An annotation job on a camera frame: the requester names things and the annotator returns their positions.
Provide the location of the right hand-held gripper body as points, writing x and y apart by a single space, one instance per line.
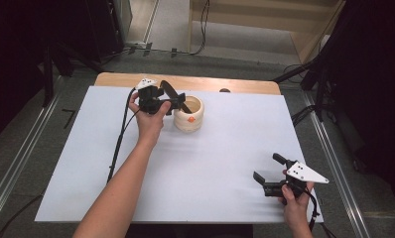
304 172

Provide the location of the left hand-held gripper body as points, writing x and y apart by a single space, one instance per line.
149 99

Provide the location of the black kitchen knife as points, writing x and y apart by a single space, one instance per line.
168 88

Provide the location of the cream ribbed ceramic cup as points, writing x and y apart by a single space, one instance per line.
189 124

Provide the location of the person's left hand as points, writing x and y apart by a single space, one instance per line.
149 127

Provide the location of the person's right hand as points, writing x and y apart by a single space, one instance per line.
294 208

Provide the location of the white table mat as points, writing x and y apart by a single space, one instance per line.
202 172

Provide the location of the black metal stand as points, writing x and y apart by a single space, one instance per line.
47 76
320 89

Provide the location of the black cabinet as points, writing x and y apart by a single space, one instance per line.
106 26

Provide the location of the light wooden shelf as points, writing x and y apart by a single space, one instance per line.
251 15

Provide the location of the aluminium floor rail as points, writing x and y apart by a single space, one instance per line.
17 158
334 148

